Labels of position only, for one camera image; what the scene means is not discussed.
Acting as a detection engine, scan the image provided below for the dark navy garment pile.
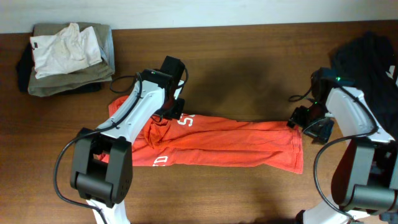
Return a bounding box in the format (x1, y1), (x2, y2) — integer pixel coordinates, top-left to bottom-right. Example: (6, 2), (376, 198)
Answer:
(331, 32), (397, 139)

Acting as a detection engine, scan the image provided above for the folded light blue garment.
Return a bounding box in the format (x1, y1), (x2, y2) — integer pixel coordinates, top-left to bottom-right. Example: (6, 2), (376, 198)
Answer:
(99, 24), (116, 72)

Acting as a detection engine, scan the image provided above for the folded olive green garment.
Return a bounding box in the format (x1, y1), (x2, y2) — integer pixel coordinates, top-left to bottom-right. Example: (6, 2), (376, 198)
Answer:
(28, 22), (115, 97)

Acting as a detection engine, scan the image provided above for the folded white garment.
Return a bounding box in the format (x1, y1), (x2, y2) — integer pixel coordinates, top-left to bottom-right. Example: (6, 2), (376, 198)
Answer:
(30, 23), (102, 79)

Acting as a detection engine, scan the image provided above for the folded black garment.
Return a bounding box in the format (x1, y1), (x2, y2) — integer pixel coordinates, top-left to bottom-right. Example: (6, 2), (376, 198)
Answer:
(16, 44), (101, 95)

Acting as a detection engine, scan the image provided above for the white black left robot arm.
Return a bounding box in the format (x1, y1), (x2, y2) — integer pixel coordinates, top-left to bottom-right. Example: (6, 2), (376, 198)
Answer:
(70, 56), (187, 223)

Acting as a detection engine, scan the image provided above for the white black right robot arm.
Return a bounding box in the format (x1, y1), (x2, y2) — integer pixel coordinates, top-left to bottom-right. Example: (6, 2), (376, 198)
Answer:
(287, 68), (397, 224)

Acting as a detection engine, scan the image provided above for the orange printed t-shirt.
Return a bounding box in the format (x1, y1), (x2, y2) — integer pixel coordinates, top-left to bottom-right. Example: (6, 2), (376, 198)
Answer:
(98, 95), (305, 175)

